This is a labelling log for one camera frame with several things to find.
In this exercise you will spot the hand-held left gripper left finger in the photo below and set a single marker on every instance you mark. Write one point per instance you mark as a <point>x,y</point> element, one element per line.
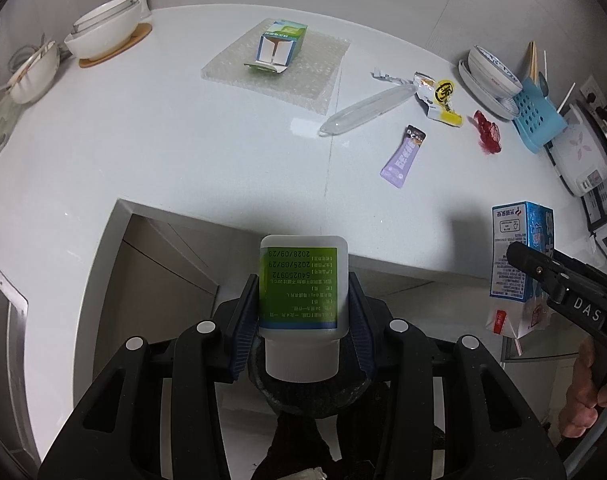
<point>243,312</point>

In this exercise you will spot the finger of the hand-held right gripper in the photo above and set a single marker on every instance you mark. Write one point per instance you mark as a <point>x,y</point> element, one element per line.
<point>533,257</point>

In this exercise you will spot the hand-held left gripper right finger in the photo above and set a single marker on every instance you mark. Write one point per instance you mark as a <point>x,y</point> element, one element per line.
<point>357,320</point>

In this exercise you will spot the blue milk carton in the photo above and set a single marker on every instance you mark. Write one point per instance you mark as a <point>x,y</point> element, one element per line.
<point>513,280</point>

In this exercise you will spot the white bottle with green label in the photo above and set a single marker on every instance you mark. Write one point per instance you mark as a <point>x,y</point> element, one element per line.
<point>298,290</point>

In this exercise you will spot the dark mesh waste bin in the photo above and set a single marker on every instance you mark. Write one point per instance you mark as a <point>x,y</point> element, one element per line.
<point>308,397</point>

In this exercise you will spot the yellow and black snack wrapper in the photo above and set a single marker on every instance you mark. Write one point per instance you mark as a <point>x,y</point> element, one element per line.
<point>441,97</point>

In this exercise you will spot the person's right hand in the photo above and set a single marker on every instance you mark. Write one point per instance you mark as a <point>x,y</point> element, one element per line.
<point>581,395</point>

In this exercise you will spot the white flowered rice cooker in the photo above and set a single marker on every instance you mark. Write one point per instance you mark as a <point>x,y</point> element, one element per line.
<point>581,155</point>

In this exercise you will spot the red plastic wrapper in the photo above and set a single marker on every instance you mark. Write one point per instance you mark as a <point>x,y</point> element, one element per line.
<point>488,132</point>

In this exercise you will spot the blue plastic drainer basket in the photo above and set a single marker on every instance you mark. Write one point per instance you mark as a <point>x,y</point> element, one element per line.
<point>536,120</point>

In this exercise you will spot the dark patterned pants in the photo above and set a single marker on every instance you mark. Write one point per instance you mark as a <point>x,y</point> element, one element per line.
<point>296,447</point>

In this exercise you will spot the purple sachet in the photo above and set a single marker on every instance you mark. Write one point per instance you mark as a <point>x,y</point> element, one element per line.
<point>402,160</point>

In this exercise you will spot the white plate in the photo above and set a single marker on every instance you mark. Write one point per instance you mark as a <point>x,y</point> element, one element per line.
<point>478,95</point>

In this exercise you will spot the blue rimmed bowl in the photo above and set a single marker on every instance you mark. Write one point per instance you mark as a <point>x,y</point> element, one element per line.
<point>493,70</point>

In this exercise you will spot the wooden chopsticks bundle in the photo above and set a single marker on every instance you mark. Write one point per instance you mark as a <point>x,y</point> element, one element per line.
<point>532,62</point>

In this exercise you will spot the clear plastic tube wrapper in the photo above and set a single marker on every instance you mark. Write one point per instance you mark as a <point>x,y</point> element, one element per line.
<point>363,110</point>

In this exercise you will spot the bubble wrap sheet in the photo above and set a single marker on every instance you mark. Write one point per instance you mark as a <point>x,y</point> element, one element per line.
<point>313,75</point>

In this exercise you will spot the green and white carton box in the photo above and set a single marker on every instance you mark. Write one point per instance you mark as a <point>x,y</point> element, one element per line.
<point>278,42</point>

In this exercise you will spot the wooden coaster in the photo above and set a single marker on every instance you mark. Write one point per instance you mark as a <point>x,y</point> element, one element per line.
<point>138,35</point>

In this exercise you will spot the large white bowl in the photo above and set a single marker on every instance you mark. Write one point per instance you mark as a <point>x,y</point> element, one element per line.
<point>103,42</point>

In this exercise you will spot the white bowl with dark rim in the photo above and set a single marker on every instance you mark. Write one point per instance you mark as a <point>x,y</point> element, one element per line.
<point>33,82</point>

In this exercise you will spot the white bowl with spoon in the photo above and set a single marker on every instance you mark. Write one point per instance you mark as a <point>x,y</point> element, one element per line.
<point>25,70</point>

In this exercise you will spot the small white bowl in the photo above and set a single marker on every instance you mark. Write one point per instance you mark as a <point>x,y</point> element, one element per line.
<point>105,12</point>

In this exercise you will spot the white wall socket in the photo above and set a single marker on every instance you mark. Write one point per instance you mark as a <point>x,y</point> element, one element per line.
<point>592,91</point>

